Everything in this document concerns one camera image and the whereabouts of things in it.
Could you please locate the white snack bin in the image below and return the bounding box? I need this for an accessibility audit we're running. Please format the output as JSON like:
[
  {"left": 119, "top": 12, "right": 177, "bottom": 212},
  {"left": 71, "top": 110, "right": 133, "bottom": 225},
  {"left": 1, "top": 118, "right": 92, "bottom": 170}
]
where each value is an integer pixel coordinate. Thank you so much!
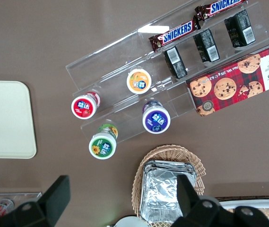
[{"left": 219, "top": 199, "right": 269, "bottom": 227}]

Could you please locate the clear acrylic bottle rack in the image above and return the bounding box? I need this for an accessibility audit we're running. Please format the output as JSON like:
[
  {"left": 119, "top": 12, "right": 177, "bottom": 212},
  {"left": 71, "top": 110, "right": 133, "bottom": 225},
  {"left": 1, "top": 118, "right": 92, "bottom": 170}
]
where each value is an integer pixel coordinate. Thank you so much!
[{"left": 0, "top": 192, "right": 43, "bottom": 211}]

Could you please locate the red cola bottle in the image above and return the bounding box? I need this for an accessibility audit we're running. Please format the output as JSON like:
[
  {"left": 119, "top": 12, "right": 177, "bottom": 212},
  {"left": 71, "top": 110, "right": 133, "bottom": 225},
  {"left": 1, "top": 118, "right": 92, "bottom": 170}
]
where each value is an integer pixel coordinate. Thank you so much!
[{"left": 0, "top": 198, "right": 16, "bottom": 213}]

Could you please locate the orange lid gum jar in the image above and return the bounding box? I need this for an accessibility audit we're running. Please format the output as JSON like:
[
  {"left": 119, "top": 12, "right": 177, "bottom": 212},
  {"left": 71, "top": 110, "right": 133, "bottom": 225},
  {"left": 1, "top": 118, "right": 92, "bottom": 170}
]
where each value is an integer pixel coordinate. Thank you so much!
[{"left": 126, "top": 68, "right": 152, "bottom": 95}]

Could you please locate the small black barcode box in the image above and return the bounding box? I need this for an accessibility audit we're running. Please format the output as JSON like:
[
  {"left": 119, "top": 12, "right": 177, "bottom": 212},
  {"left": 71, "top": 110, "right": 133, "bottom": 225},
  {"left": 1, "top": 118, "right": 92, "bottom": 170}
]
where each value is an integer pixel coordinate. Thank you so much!
[
  {"left": 164, "top": 45, "right": 188, "bottom": 80},
  {"left": 192, "top": 28, "right": 220, "bottom": 63},
  {"left": 224, "top": 9, "right": 256, "bottom": 49}
]

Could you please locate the cream plastic serving tray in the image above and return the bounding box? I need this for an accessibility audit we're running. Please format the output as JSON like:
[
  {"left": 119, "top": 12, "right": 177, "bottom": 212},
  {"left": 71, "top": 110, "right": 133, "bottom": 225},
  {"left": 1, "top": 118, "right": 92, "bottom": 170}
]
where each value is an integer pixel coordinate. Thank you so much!
[{"left": 0, "top": 80, "right": 37, "bottom": 159}]

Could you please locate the red lid gum jar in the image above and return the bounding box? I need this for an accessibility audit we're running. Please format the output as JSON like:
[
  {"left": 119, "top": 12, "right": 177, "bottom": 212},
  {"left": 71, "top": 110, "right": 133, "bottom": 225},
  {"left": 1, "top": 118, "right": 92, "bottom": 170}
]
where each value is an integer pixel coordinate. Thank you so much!
[{"left": 70, "top": 91, "right": 101, "bottom": 119}]

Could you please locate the clear acrylic stepped display stand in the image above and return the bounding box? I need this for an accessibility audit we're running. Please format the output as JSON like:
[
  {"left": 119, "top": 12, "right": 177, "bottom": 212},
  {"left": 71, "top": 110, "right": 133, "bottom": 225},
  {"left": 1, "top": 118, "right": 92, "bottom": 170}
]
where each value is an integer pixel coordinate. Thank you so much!
[{"left": 65, "top": 0, "right": 269, "bottom": 145}]

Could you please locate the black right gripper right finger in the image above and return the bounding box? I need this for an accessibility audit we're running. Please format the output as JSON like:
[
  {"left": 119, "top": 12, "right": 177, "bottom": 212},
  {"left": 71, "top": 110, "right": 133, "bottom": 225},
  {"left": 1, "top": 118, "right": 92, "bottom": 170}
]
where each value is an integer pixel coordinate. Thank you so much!
[{"left": 171, "top": 174, "right": 269, "bottom": 227}]

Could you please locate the green lid gum jar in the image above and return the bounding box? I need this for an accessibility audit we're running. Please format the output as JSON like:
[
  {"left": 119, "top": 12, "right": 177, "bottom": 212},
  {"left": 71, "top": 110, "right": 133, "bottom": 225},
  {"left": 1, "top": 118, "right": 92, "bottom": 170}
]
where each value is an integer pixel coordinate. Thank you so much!
[{"left": 88, "top": 120, "right": 119, "bottom": 160}]

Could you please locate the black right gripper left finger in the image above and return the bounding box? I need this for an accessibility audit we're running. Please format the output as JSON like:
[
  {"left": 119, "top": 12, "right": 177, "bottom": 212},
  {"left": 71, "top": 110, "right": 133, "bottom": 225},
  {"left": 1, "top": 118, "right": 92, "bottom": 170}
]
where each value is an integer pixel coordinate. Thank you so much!
[{"left": 0, "top": 175, "right": 71, "bottom": 227}]

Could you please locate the Snickers chocolate bar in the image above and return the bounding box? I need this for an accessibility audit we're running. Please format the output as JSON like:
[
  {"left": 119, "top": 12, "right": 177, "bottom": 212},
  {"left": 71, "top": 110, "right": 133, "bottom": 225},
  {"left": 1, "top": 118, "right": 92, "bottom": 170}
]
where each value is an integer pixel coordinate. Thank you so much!
[
  {"left": 148, "top": 16, "right": 201, "bottom": 52},
  {"left": 194, "top": 0, "right": 248, "bottom": 22}
]

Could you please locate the silver foil container stack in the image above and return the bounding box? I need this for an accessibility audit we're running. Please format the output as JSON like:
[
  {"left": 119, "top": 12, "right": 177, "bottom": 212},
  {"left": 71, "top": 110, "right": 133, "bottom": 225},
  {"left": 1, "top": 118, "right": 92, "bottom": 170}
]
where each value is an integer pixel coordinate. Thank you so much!
[{"left": 140, "top": 160, "right": 198, "bottom": 224}]

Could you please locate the red Walkers cookie box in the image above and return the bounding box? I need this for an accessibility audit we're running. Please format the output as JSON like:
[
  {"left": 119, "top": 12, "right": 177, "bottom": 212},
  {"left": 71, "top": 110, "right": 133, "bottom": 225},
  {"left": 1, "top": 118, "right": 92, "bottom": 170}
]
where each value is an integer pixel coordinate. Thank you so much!
[{"left": 185, "top": 40, "right": 269, "bottom": 117}]

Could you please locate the oval wicker basket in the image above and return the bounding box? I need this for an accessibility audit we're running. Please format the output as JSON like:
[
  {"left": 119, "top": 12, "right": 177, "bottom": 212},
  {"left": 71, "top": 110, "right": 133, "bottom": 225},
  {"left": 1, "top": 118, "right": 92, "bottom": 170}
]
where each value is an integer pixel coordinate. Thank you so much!
[{"left": 131, "top": 144, "right": 206, "bottom": 223}]

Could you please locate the purple lid gum jar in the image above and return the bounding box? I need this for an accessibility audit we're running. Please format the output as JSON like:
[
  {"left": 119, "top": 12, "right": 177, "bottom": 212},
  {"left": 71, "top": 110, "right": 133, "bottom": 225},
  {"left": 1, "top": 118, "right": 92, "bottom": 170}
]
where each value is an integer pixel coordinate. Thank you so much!
[{"left": 141, "top": 100, "right": 172, "bottom": 135}]

